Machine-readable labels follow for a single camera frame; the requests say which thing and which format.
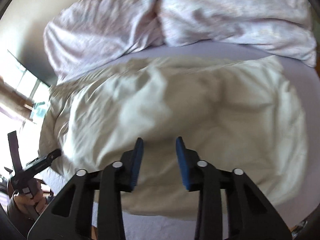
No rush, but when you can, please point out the person's left hand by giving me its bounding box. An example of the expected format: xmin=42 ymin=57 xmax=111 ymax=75
xmin=12 ymin=180 xmax=47 ymax=220

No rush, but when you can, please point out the beige quilted puffer jacket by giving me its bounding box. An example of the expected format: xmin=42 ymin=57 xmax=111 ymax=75
xmin=39 ymin=56 xmax=308 ymax=219

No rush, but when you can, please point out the lilac bed sheet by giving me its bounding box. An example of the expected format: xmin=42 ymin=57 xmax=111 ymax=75
xmin=44 ymin=41 xmax=320 ymax=240

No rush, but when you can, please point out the pink floral duvet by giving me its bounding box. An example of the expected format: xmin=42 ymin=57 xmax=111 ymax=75
xmin=43 ymin=0 xmax=316 ymax=80

